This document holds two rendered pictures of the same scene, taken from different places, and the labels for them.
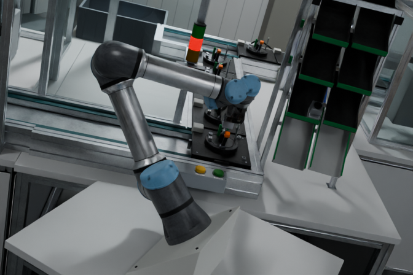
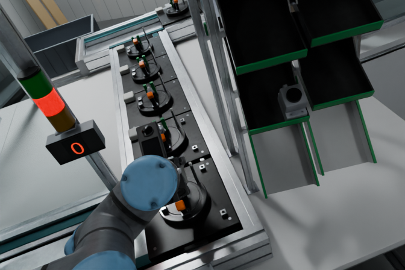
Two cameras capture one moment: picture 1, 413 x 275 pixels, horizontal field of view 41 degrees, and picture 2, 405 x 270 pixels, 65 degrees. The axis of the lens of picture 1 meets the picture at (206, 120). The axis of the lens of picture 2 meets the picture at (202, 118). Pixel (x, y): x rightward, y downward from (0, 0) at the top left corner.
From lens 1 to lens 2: 1.53 m
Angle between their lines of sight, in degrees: 14
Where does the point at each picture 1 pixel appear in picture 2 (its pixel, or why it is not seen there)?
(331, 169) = (352, 155)
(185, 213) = not seen: outside the picture
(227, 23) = not seen: outside the picture
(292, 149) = (282, 160)
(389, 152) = (369, 44)
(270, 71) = not seen: hidden behind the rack
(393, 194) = (388, 81)
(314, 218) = (367, 240)
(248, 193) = (257, 259)
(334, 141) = (334, 110)
